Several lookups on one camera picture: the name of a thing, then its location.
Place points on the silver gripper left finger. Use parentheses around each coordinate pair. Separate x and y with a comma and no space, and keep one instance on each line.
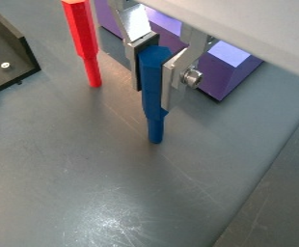
(135,29)

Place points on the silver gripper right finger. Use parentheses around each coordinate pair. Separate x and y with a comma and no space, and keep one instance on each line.
(181,73)

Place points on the blue peg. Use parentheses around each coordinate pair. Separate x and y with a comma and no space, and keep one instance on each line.
(151,59)

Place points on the purple base board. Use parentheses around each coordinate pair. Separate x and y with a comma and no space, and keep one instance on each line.
(225,64)

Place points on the red peg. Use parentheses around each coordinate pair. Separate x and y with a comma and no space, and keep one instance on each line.
(81,23)

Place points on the black angle bracket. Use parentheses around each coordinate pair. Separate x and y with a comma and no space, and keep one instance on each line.
(18,61)

